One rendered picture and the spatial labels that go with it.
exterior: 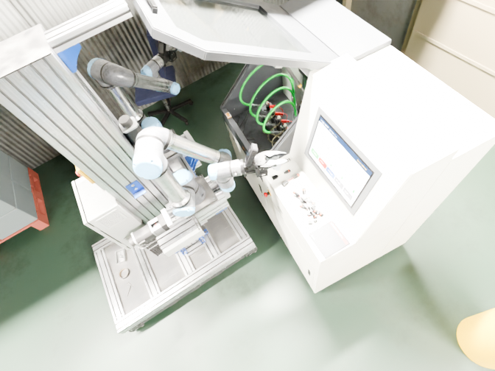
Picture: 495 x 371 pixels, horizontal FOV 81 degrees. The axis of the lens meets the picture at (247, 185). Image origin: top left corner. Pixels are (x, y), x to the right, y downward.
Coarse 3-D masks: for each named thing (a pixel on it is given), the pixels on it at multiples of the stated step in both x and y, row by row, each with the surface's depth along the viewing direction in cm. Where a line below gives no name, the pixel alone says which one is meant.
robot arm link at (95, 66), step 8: (88, 64) 155; (96, 64) 153; (104, 64) 151; (88, 72) 157; (96, 72) 153; (96, 80) 159; (104, 88) 163; (112, 88) 164; (120, 88) 167; (112, 96) 170; (120, 96) 170; (128, 96) 175; (120, 104) 174; (128, 104) 176; (128, 112) 180; (136, 112) 184; (136, 120) 185
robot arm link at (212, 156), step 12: (144, 132) 120; (156, 132) 123; (168, 132) 128; (168, 144) 128; (180, 144) 132; (192, 144) 135; (192, 156) 138; (204, 156) 140; (216, 156) 143; (228, 156) 148
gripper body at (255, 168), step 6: (258, 156) 132; (264, 156) 132; (240, 162) 131; (258, 162) 130; (264, 162) 129; (246, 168) 132; (252, 168) 133; (258, 168) 130; (246, 174) 135; (258, 174) 133
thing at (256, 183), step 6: (228, 132) 248; (234, 138) 233; (234, 144) 252; (240, 150) 234; (240, 156) 252; (252, 174) 238; (252, 180) 257; (258, 180) 222; (252, 186) 279; (258, 186) 238; (258, 192) 258; (264, 198) 235; (264, 204) 254
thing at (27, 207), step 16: (0, 160) 301; (16, 160) 329; (0, 176) 285; (16, 176) 311; (32, 176) 341; (0, 192) 271; (16, 192) 294; (32, 192) 322; (0, 208) 270; (16, 208) 280; (32, 208) 304; (0, 224) 282; (16, 224) 292; (32, 224) 301; (48, 224) 313; (0, 240) 296
